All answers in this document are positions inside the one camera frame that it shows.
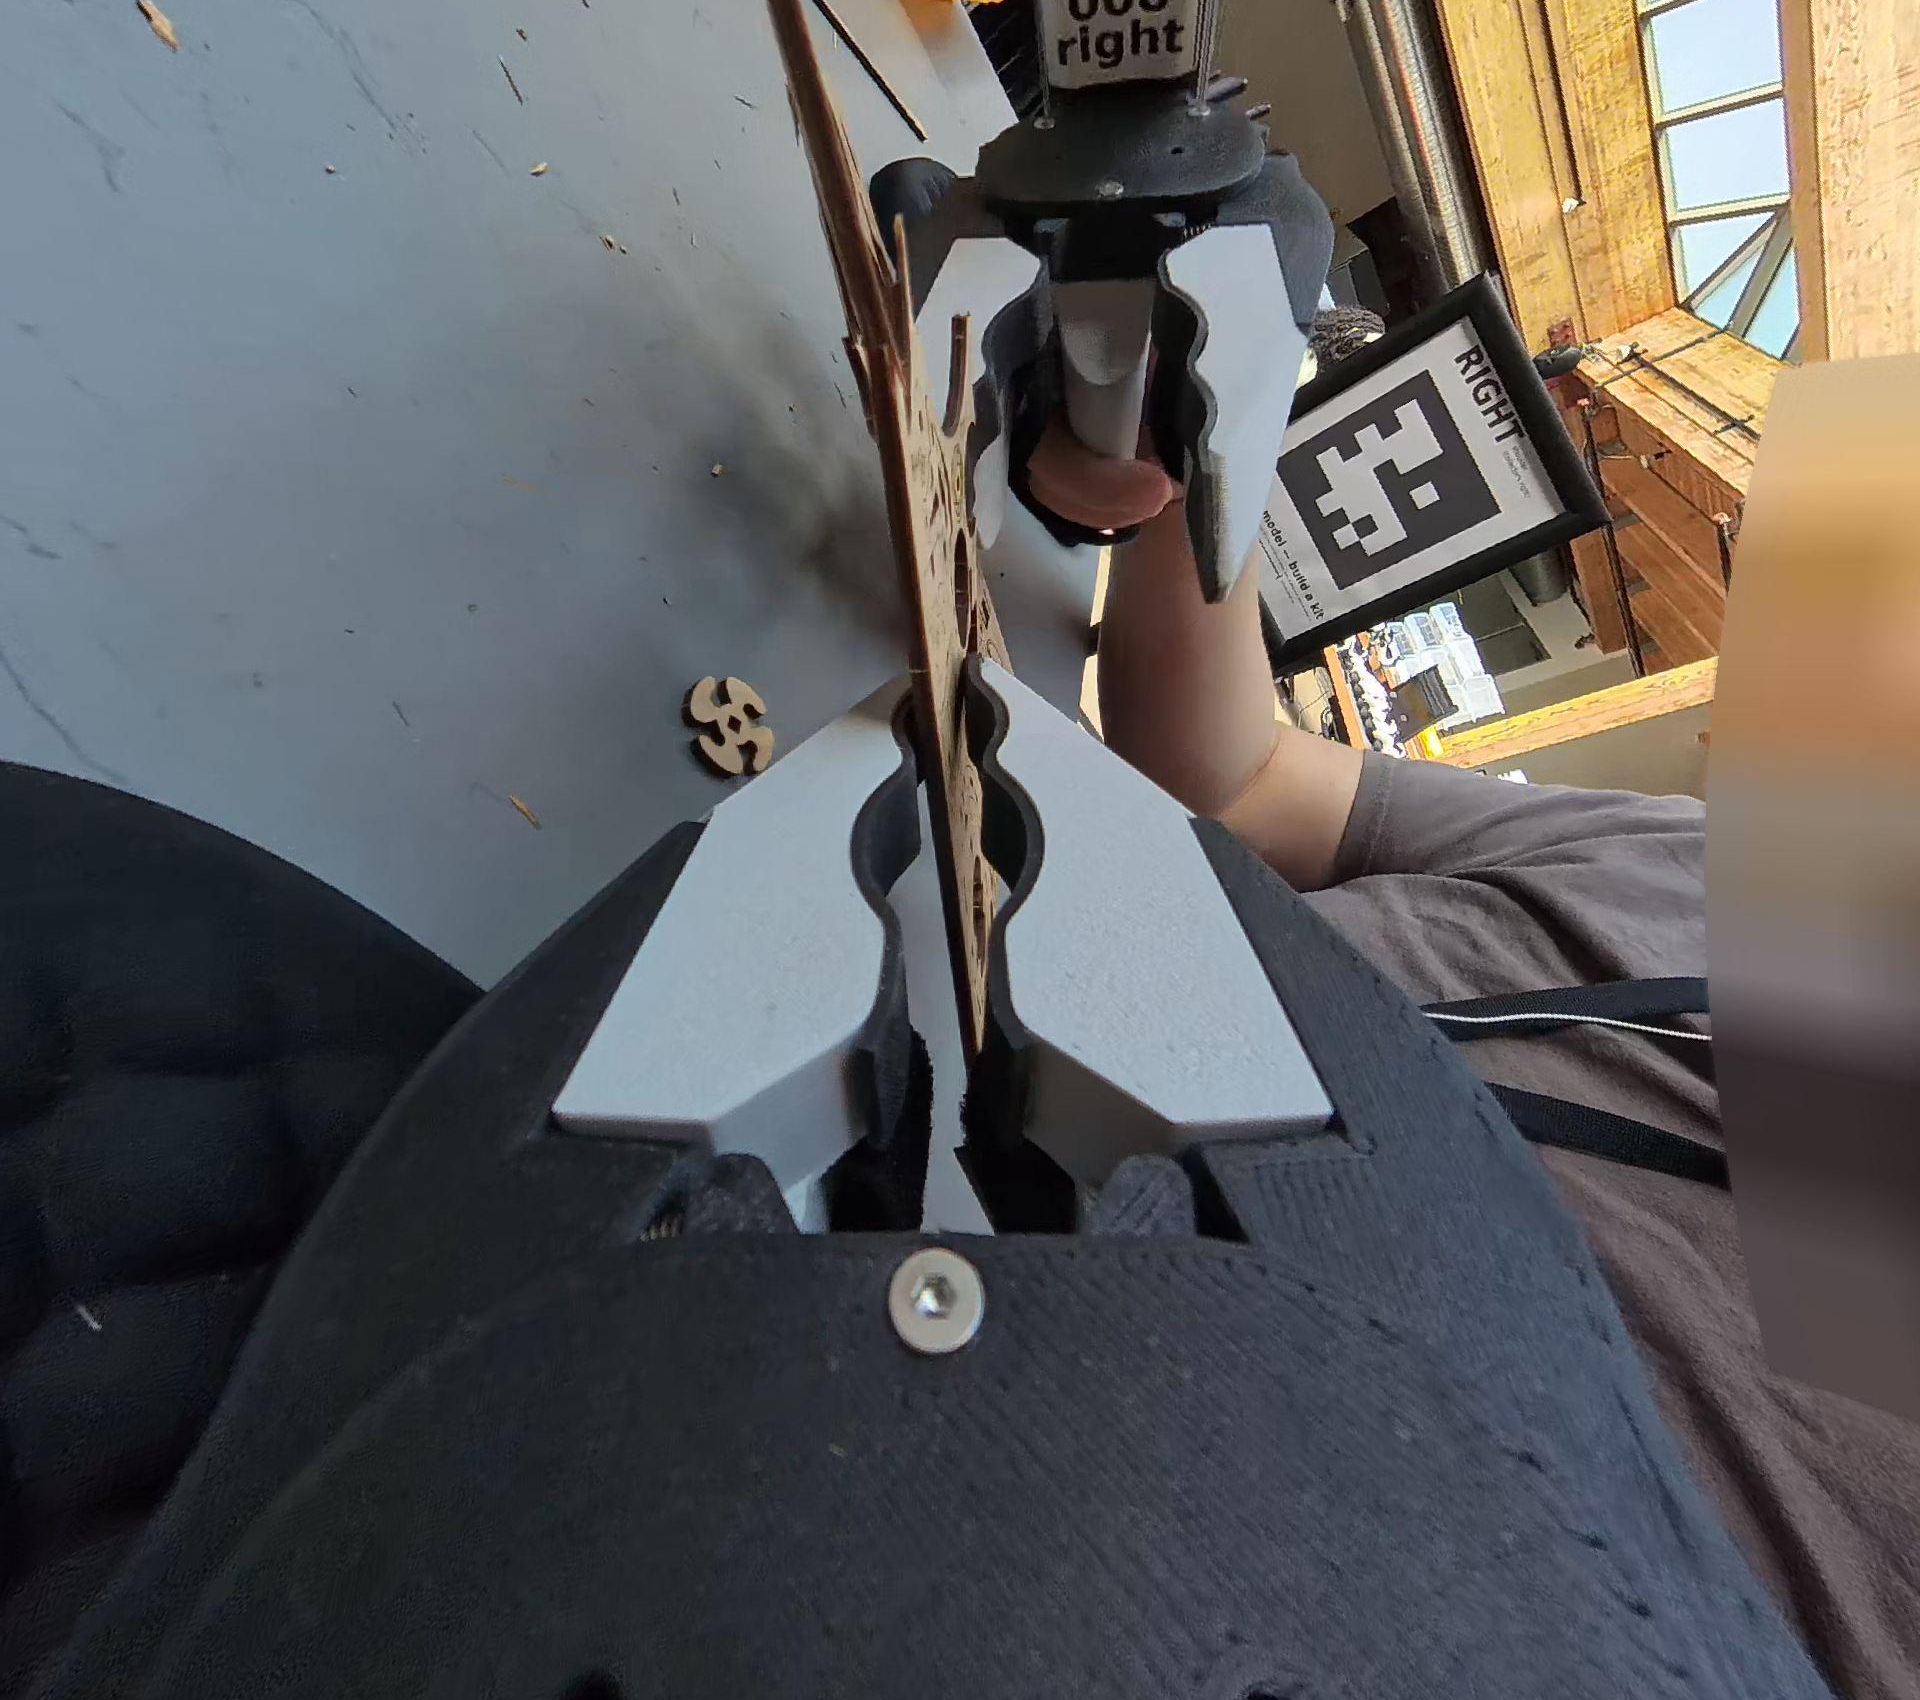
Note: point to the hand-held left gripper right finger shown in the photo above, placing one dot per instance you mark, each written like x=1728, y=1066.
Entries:
x=1155, y=983

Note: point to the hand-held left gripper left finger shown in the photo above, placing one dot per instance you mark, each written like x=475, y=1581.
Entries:
x=733, y=983

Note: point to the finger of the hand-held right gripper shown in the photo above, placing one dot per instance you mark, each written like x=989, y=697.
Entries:
x=969, y=298
x=1248, y=381

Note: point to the round slotted wooden part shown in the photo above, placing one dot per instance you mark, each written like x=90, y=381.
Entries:
x=707, y=706

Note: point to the wooden parts sheet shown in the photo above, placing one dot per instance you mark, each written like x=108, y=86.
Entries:
x=945, y=619

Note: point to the person's right forearm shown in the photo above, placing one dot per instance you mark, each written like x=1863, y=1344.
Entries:
x=1201, y=710

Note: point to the person's right hand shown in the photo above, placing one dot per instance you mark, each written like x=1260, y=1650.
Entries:
x=1102, y=489

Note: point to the black framed marker sign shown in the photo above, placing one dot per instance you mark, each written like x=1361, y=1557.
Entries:
x=1411, y=468

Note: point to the thin dark wooden stick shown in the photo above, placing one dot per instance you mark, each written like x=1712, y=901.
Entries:
x=862, y=58

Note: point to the wooden cabinet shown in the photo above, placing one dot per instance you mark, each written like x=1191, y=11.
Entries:
x=1666, y=485

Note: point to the silver ventilation duct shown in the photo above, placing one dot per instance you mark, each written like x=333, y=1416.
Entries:
x=1396, y=4

